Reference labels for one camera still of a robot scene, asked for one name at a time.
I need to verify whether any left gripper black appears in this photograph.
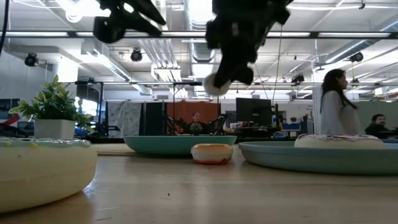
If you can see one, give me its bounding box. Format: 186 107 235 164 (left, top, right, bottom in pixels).
93 0 167 44

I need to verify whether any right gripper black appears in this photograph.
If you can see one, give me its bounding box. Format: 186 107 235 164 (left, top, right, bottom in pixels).
205 0 293 89

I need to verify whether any white glazed toy donut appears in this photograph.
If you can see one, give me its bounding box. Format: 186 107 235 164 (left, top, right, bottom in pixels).
203 72 233 96

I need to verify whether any orange toy donut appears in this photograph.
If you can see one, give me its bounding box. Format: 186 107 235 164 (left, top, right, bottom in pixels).
190 143 234 166

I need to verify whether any large pink sprinkled donut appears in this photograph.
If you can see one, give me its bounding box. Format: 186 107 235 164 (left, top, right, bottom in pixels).
294 134 386 149

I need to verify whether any black computer monitor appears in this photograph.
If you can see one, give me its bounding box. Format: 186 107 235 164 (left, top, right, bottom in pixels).
235 97 274 127

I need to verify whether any person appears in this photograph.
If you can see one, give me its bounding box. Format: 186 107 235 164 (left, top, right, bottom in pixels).
319 68 363 136
364 113 392 139
186 111 212 135

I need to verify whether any orange partition panel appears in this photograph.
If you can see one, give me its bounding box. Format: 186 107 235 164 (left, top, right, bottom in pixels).
166 100 221 134

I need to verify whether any teal plate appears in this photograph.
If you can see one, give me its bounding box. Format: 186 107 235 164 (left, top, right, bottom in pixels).
238 141 398 177
123 134 238 156

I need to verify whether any white pillar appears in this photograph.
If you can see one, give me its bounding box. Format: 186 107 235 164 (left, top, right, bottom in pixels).
312 85 324 135

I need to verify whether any green artificial plant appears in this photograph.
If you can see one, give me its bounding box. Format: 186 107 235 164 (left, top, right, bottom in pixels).
8 74 94 134

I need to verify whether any round woven placemat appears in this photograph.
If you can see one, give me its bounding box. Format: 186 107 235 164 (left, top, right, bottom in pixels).
93 142 141 157

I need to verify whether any white plant pot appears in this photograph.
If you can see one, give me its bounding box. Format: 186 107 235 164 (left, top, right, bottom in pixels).
34 119 76 140

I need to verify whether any black background rig frame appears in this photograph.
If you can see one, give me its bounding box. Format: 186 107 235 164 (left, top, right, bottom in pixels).
172 82 221 136

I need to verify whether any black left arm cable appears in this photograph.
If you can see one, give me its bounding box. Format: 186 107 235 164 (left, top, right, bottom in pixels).
0 0 10 57

